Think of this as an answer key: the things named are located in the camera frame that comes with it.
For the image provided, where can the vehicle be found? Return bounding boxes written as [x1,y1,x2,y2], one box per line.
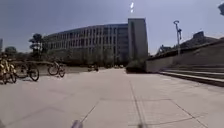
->
[87,63,100,73]

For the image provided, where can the dark bush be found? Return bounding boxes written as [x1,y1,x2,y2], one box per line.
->
[125,59,147,74]

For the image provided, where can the row of trees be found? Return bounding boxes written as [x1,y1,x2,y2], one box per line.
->
[46,46,116,67]

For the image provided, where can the large curved grey building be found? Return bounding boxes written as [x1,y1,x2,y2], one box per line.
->
[42,17,149,66]

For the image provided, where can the pale paved plaza ground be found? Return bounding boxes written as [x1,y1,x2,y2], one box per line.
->
[0,67,224,128]

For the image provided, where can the grass strip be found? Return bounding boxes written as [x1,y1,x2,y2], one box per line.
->
[13,59,89,75]

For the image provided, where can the dark tree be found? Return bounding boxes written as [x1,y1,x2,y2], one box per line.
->
[28,33,45,61]

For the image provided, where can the dark bicycle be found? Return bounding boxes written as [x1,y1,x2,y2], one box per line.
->
[14,61,41,82]

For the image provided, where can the stone steps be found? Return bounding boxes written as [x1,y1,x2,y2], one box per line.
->
[157,63,224,88]

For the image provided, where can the dark building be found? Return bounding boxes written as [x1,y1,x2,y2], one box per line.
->
[156,30,224,56]

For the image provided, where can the yellow bicycle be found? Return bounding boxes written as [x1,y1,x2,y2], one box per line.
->
[0,55,18,85]

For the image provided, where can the dark building corner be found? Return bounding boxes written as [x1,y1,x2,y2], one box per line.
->
[218,2,224,16]

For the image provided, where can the lamp post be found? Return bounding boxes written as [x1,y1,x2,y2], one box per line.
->
[173,20,183,56]

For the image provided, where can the grey concrete wall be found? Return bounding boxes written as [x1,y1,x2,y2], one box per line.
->
[145,39,224,74]

